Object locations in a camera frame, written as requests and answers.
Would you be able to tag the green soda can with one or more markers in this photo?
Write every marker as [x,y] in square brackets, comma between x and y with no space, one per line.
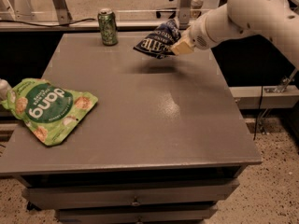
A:
[107,26]

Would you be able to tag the green Dang chips bag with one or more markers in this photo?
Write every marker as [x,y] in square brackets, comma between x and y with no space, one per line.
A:
[51,113]

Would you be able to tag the grey drawer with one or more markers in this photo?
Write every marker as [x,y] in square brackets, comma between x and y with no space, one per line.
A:
[137,215]
[211,190]

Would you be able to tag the blue Kettle chip bag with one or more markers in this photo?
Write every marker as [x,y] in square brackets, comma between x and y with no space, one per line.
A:
[158,43]

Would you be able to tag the grey metal ledge rail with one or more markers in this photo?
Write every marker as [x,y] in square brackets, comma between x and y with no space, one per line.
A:
[82,25]

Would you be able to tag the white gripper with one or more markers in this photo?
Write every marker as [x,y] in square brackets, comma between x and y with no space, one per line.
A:
[198,34]

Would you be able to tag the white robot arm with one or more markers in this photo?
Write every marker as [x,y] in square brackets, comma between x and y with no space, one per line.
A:
[271,19]

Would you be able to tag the lower grey drawer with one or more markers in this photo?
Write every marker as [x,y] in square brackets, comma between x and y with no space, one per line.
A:
[137,215]

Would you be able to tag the upper grey drawer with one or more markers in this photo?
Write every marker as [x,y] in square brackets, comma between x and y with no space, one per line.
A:
[211,190]

